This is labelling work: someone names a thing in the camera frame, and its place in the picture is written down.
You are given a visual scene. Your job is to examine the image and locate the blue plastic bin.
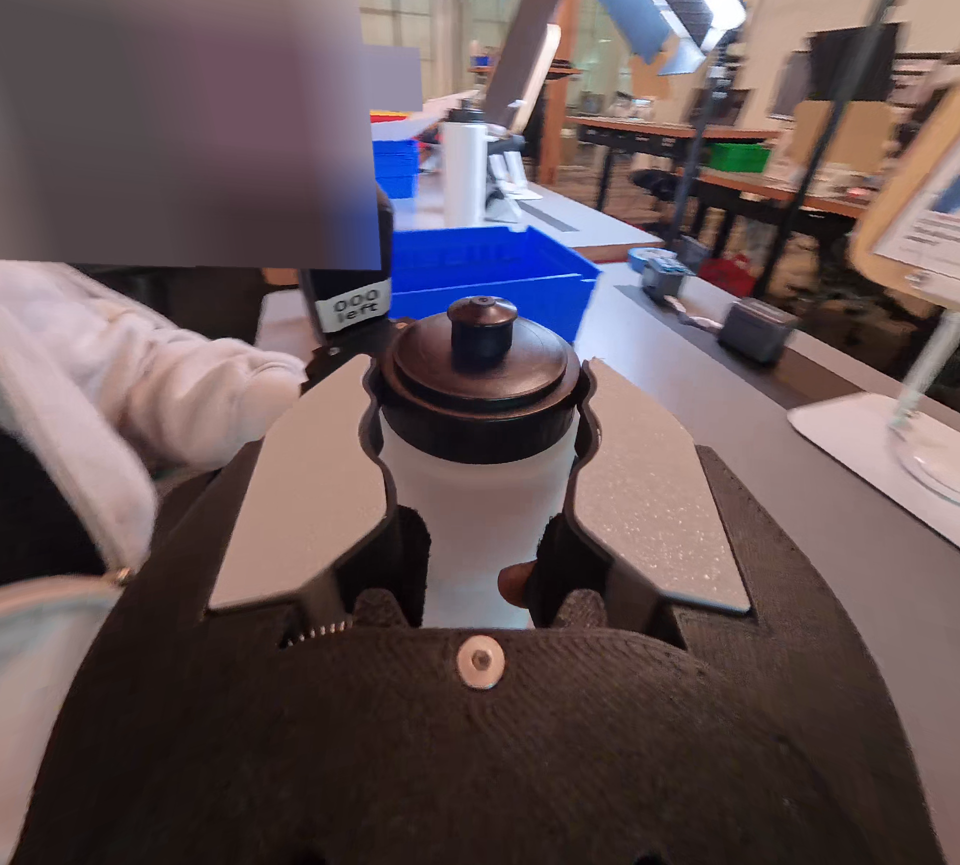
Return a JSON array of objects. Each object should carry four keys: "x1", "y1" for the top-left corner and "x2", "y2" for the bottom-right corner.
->
[{"x1": 388, "y1": 227, "x2": 603, "y2": 345}]

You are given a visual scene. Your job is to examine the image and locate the white cable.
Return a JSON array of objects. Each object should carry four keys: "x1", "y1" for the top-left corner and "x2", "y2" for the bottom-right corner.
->
[{"x1": 667, "y1": 302, "x2": 725, "y2": 339}]

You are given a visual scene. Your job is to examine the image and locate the wooden office table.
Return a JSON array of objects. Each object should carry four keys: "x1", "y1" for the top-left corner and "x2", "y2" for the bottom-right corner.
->
[
  {"x1": 697, "y1": 171, "x2": 871, "y2": 259},
  {"x1": 566, "y1": 115, "x2": 785, "y2": 214}
]

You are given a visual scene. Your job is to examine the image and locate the instruction sheet on stand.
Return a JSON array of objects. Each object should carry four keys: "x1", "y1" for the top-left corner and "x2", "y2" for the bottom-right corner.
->
[{"x1": 849, "y1": 85, "x2": 960, "y2": 311}]

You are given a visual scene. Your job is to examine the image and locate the light brown board panel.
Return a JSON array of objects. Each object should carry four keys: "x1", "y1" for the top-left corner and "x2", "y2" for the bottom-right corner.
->
[{"x1": 791, "y1": 98, "x2": 899, "y2": 169}]

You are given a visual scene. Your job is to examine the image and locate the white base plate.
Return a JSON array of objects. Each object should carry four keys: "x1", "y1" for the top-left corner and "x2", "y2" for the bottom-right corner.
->
[{"x1": 787, "y1": 391, "x2": 960, "y2": 550}]

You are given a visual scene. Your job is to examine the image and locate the person's left forearm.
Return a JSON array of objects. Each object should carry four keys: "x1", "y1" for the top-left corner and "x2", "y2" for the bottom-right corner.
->
[{"x1": 45, "y1": 261, "x2": 309, "y2": 476}]

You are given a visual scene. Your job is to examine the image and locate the black bottle lid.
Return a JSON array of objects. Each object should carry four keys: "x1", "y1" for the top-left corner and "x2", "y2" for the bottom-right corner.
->
[{"x1": 372, "y1": 296, "x2": 582, "y2": 465}]

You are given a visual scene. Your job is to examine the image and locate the wooden support column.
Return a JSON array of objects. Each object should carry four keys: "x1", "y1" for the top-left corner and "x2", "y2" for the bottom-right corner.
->
[{"x1": 540, "y1": 0, "x2": 586, "y2": 187}]

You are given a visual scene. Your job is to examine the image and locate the grey slanted panel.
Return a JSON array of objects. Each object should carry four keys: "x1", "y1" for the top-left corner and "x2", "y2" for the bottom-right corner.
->
[{"x1": 480, "y1": 0, "x2": 601, "y2": 131}]

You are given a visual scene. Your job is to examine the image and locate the white board stand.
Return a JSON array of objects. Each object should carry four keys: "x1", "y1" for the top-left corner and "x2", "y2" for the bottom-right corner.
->
[{"x1": 888, "y1": 310, "x2": 960, "y2": 506}]

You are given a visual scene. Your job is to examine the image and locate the person's white hoodie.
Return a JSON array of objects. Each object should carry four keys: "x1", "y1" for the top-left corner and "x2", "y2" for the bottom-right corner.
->
[{"x1": 0, "y1": 295, "x2": 159, "y2": 776}]

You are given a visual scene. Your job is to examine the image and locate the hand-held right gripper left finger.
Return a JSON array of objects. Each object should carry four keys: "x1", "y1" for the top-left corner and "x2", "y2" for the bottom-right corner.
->
[{"x1": 206, "y1": 353, "x2": 400, "y2": 626}]

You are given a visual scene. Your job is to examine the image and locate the black slanted pole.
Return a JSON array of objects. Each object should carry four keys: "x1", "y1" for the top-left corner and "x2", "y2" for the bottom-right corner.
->
[{"x1": 750, "y1": 0, "x2": 946, "y2": 300}]

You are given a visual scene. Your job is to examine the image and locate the black light stand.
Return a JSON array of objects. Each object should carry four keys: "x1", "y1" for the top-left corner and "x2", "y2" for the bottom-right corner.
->
[{"x1": 663, "y1": 28, "x2": 740, "y2": 251}]

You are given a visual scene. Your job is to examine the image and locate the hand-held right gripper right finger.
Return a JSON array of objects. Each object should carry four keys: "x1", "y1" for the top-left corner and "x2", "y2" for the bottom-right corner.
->
[{"x1": 561, "y1": 356, "x2": 753, "y2": 626}]

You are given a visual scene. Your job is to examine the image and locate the grey charging case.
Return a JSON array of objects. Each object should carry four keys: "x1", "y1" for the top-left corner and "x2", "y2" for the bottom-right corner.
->
[{"x1": 716, "y1": 298, "x2": 800, "y2": 366}]

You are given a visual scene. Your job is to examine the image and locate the stacked small blue bins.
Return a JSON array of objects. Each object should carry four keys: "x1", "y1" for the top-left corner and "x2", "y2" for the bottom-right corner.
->
[{"x1": 371, "y1": 137, "x2": 421, "y2": 200}]

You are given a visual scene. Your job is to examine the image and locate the white bottle with black cap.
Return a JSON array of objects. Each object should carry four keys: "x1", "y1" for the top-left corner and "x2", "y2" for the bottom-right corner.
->
[{"x1": 442, "y1": 98, "x2": 490, "y2": 229}]

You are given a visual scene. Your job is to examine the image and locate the green plastic bin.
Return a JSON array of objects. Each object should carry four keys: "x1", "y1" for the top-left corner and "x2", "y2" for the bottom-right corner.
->
[{"x1": 708, "y1": 141, "x2": 772, "y2": 175}]

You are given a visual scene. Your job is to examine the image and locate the white plastic stand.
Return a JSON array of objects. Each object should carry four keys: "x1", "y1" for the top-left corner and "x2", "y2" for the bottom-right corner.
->
[{"x1": 483, "y1": 151, "x2": 543, "y2": 225}]

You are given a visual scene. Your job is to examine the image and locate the small blue grey device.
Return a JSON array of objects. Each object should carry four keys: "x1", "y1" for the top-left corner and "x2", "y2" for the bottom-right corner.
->
[{"x1": 641, "y1": 256, "x2": 689, "y2": 304}]

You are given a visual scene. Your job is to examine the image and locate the white plastic bottle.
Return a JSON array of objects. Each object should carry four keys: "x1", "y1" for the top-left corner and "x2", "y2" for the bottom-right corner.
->
[{"x1": 377, "y1": 422, "x2": 582, "y2": 630}]

